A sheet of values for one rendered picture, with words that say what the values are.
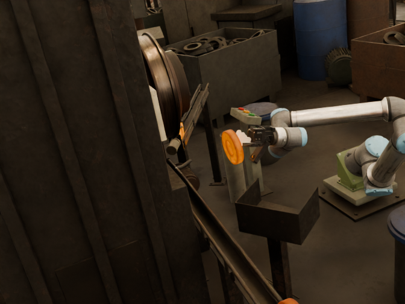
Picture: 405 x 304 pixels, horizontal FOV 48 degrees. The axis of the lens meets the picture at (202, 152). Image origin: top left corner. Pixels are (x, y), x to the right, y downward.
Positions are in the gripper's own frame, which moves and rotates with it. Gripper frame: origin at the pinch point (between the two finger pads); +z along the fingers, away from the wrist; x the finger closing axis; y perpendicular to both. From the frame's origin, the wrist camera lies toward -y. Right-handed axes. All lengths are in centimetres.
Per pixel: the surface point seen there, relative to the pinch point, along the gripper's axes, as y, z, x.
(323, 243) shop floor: -66, -73, -13
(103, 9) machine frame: 52, 62, 31
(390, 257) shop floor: -61, -93, 16
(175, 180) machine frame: -6.7, 32.5, 21.2
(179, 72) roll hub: 28.7, 24.1, -7.9
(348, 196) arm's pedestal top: -47, -99, -30
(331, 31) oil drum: 40, -236, -253
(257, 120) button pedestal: -11, -55, -77
